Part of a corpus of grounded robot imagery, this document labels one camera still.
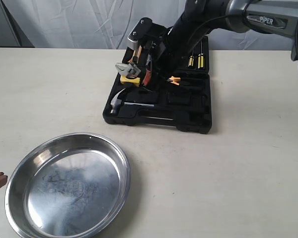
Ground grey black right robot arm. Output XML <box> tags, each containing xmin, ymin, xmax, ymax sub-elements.
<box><xmin>103</xmin><ymin>0</ymin><xmax>298</xmax><ymax>134</ymax></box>

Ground silver adjustable wrench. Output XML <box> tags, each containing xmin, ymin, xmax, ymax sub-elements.
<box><xmin>115</xmin><ymin>62</ymin><xmax>141</xmax><ymax>77</ymax></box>

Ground yellow utility knife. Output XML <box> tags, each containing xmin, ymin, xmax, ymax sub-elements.
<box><xmin>128</xmin><ymin>46</ymin><xmax>142</xmax><ymax>64</ymax></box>

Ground yellow tape measure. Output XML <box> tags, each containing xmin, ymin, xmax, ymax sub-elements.
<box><xmin>120</xmin><ymin>75</ymin><xmax>141</xmax><ymax>87</ymax></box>

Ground yellow black screwdriver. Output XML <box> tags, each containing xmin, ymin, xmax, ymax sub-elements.
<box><xmin>197</xmin><ymin>41</ymin><xmax>204</xmax><ymax>69</ymax></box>
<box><xmin>188</xmin><ymin>51</ymin><xmax>194</xmax><ymax>68</ymax></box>

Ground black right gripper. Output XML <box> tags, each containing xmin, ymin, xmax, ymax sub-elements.
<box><xmin>142</xmin><ymin>12</ymin><xmax>211</xmax><ymax>86</ymax></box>

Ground orange handled pliers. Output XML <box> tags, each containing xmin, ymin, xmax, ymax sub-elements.
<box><xmin>167</xmin><ymin>76</ymin><xmax>181</xmax><ymax>85</ymax></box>

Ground dark vertical pole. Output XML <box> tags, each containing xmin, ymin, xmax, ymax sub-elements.
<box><xmin>0</xmin><ymin>0</ymin><xmax>35</xmax><ymax>48</ymax></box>

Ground round stainless steel tray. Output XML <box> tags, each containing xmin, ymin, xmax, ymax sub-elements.
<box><xmin>4</xmin><ymin>132</ymin><xmax>131</xmax><ymax>238</ymax></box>

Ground steel claw hammer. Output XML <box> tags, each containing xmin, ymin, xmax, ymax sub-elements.
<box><xmin>103</xmin><ymin>87</ymin><xmax>189</xmax><ymax>116</ymax></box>

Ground white backdrop curtain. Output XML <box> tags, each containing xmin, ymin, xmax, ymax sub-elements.
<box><xmin>4</xmin><ymin>0</ymin><xmax>298</xmax><ymax>51</ymax></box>

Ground black plastic tool case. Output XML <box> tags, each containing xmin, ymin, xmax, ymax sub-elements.
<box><xmin>102</xmin><ymin>23</ymin><xmax>213</xmax><ymax>134</ymax></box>

